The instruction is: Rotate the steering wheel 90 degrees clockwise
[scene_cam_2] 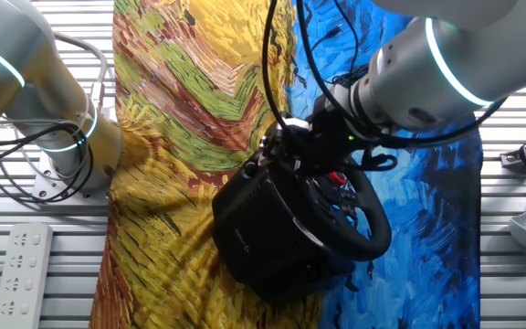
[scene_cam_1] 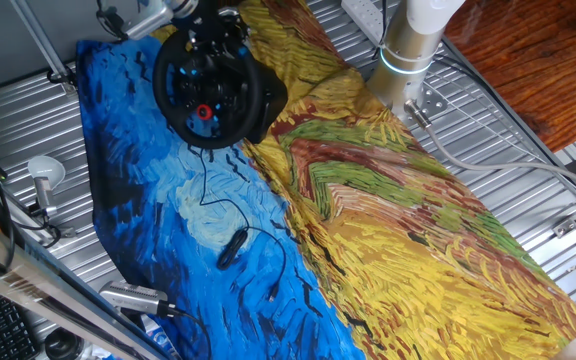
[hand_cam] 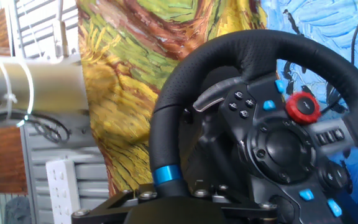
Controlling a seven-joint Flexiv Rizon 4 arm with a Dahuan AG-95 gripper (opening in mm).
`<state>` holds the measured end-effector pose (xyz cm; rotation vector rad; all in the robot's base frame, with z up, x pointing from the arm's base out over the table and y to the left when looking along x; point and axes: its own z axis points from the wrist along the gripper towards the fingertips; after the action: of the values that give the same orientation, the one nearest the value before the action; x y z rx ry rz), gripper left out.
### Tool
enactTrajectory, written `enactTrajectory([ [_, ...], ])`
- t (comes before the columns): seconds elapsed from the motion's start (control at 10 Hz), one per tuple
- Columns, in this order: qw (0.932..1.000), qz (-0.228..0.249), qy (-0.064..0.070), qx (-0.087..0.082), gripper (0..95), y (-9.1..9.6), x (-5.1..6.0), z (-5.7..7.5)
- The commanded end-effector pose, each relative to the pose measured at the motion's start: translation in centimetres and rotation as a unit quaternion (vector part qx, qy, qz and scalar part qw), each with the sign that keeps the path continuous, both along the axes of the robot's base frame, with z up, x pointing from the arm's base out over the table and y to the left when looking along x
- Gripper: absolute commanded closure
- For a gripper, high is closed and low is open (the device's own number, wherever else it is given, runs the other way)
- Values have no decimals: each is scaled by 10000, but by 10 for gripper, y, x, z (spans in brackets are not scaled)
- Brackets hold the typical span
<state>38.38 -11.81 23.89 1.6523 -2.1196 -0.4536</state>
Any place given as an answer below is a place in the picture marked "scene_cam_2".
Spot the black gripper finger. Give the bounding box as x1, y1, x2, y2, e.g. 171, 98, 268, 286
258, 134, 310, 171
267, 116, 313, 146

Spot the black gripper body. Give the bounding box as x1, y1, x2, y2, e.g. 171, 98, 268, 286
303, 98, 376, 173

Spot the black racing steering wheel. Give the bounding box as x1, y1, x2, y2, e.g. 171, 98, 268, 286
262, 113, 394, 262

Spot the black steering wheel base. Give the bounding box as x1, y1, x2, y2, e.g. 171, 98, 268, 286
211, 154, 356, 306

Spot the blue yellow painting print cloth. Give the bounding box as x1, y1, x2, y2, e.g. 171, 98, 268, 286
89, 0, 484, 329

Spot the white power strip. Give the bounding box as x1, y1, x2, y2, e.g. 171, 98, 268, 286
0, 222, 54, 329

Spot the thick braided black cable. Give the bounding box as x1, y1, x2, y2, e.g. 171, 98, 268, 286
261, 0, 301, 141

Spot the thin black wheel cable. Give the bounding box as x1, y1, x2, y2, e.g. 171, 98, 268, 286
310, 25, 370, 89

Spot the smooth black arm cable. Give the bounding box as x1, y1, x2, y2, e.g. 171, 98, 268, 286
295, 0, 507, 173

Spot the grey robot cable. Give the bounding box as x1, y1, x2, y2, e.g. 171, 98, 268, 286
52, 32, 110, 113

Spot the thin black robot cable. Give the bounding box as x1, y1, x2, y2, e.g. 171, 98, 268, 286
0, 119, 95, 203

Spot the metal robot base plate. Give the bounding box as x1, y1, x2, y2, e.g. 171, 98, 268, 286
32, 150, 111, 207

